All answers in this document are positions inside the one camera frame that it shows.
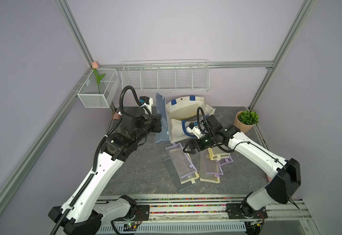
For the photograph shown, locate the blue mesh pouch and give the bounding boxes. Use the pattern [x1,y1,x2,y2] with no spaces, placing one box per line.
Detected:
[156,93,170,143]

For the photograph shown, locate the purple mesh pouch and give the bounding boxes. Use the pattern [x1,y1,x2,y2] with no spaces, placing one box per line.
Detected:
[165,143,197,178]
[205,156,233,178]

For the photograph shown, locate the grey mesh pouch front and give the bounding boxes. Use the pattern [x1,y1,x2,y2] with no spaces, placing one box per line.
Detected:
[163,158,196,193]

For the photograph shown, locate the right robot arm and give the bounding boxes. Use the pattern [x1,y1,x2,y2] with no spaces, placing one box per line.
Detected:
[183,107,301,218]

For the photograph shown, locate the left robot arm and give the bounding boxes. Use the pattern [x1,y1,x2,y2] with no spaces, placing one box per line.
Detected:
[48,86,162,235]

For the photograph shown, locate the purple mesh pouch under pile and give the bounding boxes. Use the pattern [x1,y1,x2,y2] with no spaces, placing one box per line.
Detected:
[205,156,233,178]

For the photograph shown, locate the yellow mesh pouch bottom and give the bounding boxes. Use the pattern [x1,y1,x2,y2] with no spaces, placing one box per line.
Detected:
[199,151,221,184]

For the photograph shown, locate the white canvas Doraemon tote bag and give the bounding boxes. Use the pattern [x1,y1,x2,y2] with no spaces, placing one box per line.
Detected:
[166,96,216,144]

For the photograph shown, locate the red rubber glove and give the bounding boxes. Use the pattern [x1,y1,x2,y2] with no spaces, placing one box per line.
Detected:
[113,113,121,120]

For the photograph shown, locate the green plant in beige pot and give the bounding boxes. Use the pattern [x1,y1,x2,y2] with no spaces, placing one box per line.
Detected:
[234,110,259,133]

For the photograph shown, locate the artificial pink tulip flower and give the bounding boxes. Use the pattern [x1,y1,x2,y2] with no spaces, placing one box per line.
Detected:
[92,61,105,94]

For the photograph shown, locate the white slotted vent grille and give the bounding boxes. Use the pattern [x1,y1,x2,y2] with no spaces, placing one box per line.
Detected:
[96,221,247,235]

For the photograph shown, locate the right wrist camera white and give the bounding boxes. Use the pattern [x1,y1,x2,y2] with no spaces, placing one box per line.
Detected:
[186,122,205,139]

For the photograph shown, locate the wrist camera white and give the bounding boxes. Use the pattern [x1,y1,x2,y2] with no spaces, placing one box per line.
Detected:
[139,96,153,111]
[186,122,205,139]

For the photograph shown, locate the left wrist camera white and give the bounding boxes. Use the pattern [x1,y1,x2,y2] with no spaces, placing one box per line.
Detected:
[139,96,153,111]

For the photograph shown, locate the long white wire wall basket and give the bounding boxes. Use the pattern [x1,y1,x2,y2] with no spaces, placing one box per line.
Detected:
[122,59,210,92]

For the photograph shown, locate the small white mesh wall basket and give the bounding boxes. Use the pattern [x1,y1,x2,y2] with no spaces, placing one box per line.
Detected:
[77,69,120,108]

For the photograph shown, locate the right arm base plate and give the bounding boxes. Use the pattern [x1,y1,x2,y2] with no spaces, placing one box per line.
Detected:
[225,203,268,219]

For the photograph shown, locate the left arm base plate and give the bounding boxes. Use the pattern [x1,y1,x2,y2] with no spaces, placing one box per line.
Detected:
[114,204,150,221]

